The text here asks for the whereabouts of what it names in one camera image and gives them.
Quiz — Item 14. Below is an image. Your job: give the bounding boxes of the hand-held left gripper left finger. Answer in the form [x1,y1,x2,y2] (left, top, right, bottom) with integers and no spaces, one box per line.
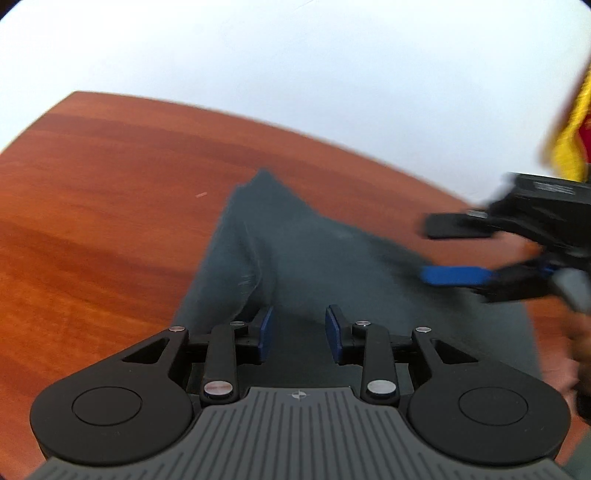
[124,305,276,408]

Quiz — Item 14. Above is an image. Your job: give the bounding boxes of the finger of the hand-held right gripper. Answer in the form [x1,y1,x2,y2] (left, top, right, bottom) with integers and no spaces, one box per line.
[421,264,557,304]
[422,210,504,240]

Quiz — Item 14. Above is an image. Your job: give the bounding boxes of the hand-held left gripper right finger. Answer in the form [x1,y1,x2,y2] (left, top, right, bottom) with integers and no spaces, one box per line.
[325,305,479,408]

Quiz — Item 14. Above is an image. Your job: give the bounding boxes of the grey pants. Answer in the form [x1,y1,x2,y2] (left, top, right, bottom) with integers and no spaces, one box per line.
[173,168,543,388]

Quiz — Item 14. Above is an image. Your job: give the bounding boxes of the yellow and red flag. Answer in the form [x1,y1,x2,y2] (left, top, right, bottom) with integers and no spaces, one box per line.
[538,65,591,183]

